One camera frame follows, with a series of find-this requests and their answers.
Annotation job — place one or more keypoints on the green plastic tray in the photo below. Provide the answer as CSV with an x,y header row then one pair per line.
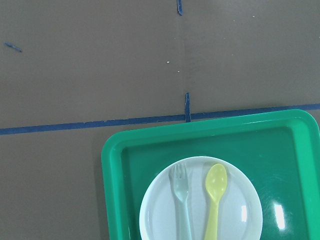
x,y
278,151

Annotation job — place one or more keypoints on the white round plate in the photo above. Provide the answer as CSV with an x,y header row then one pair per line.
x,y
240,214

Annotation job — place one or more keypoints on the pale green plastic fork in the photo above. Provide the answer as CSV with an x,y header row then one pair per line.
x,y
180,189

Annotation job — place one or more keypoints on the yellow plastic spoon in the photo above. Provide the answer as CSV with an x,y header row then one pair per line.
x,y
216,182

